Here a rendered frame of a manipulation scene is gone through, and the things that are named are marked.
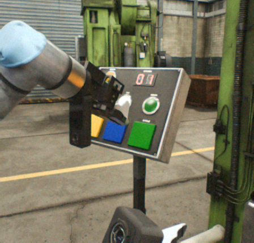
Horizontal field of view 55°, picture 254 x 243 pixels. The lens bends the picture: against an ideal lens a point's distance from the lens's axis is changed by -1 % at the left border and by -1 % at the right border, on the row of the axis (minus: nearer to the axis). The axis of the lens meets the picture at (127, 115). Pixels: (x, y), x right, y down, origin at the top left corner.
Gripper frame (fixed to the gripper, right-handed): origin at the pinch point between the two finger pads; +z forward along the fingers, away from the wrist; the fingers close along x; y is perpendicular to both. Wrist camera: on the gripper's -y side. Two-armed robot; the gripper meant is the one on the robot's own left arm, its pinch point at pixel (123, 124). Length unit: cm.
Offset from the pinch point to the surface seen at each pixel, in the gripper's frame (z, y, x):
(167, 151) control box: 15.1, -2.3, -7.0
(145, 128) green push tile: 9.6, 2.1, -0.9
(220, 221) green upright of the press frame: 49, -18, -18
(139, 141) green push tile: 9.6, -1.9, -0.1
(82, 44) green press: 255, 212, 361
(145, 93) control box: 10.4, 13.4, 3.1
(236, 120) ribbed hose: 26.5, 13.7, -21.1
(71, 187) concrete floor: 139, -42, 142
